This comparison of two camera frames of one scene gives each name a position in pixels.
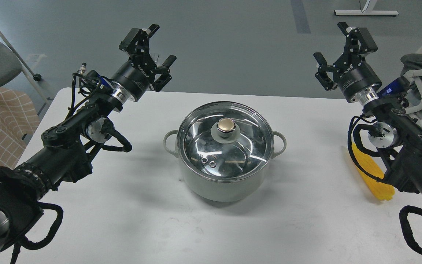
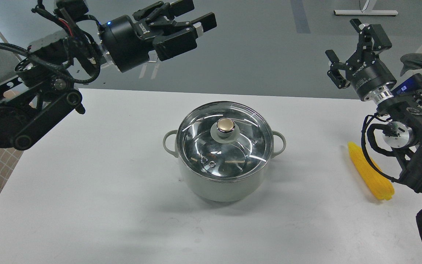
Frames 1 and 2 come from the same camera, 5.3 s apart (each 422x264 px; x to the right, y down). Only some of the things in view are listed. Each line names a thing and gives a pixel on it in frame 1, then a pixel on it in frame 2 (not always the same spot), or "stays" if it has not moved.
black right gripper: (358, 81) to (371, 80)
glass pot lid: (225, 141) stays
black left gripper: (132, 80) to (126, 44)
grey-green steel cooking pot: (225, 149) stays
